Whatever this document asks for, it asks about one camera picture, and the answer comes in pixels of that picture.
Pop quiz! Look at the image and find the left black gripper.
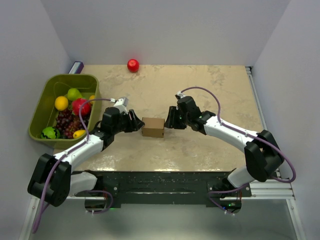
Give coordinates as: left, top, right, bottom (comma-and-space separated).
112, 110, 144, 135

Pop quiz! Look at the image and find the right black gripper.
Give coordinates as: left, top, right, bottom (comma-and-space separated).
163, 106, 191, 130

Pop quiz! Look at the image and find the brown cardboard box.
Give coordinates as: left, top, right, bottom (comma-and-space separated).
141, 117, 165, 138

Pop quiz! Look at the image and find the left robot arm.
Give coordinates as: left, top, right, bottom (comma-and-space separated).
27, 107, 145, 207

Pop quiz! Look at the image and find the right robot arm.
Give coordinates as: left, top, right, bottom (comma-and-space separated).
164, 96, 284, 197

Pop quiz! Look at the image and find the purple white box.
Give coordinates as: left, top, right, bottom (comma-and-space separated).
68, 61, 84, 74

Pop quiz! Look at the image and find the small orange fruit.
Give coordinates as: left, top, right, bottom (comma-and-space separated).
89, 95, 95, 105

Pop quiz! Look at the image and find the red apple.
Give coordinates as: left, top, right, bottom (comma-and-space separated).
127, 58, 140, 73

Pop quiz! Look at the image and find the purple grapes bunch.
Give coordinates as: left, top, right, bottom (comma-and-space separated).
54, 108, 85, 140

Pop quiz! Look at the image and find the yellow lemon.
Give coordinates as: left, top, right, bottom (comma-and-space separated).
54, 96, 69, 111

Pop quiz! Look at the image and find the small watermelon toy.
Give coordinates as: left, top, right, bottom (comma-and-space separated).
40, 126, 61, 139

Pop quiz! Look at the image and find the green plastic bin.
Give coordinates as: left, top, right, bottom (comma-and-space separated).
28, 74, 101, 150

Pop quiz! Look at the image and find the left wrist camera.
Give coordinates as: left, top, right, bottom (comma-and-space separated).
113, 97, 129, 115

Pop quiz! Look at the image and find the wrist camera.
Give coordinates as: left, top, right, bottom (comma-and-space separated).
113, 97, 129, 115
175, 91, 186, 100

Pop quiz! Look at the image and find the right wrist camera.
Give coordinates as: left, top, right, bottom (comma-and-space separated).
175, 91, 186, 100

